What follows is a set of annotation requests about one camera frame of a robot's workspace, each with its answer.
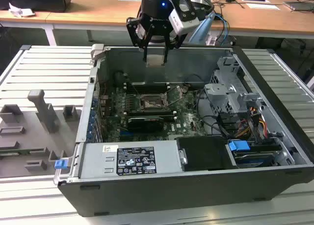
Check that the hard disk in blue carrier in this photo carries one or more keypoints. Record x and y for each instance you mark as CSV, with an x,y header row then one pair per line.
x,y
238,146

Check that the blue case latch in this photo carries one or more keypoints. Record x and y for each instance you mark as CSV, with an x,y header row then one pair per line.
x,y
60,164

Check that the black open PC case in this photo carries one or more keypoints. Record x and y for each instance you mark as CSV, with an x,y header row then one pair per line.
x,y
171,195

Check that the CPU socket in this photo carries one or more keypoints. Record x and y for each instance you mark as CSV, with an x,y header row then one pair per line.
x,y
149,103

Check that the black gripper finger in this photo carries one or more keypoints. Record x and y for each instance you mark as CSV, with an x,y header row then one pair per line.
x,y
171,42
137,39

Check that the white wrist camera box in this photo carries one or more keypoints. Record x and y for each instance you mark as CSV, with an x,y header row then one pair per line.
x,y
184,23

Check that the wooden desk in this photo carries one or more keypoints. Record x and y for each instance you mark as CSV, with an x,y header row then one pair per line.
x,y
73,16

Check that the white plug block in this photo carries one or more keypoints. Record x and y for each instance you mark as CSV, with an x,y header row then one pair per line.
x,y
211,40

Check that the green Dell motherboard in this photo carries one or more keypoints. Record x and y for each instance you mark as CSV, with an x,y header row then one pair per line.
x,y
189,121

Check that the grey power supply unit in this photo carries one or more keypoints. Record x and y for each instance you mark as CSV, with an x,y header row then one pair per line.
x,y
98,161

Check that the black RAM slot row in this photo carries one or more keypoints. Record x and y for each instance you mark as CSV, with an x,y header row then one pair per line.
x,y
152,113
147,86

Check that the black plastic shroud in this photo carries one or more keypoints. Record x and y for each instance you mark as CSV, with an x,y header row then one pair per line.
x,y
203,153

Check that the black graphics card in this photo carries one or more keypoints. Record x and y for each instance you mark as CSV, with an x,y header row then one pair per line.
x,y
144,124

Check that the CPU with silver top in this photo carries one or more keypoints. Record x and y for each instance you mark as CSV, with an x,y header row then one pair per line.
x,y
155,61

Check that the white paper sheet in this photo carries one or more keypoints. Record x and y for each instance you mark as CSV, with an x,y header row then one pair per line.
x,y
262,6

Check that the grey parts rack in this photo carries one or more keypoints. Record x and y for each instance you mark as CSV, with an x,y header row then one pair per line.
x,y
24,136

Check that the crumpled white paper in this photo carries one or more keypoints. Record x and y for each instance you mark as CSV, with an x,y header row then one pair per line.
x,y
17,11

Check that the grey laptop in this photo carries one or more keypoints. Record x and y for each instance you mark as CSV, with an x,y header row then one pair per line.
x,y
299,6

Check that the metal locking lever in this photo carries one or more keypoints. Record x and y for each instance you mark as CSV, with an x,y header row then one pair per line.
x,y
138,93

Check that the metal drive cage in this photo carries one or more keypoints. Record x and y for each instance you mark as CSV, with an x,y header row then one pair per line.
x,y
220,90

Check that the green RAM stick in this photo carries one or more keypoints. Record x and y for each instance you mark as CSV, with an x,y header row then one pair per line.
x,y
14,152

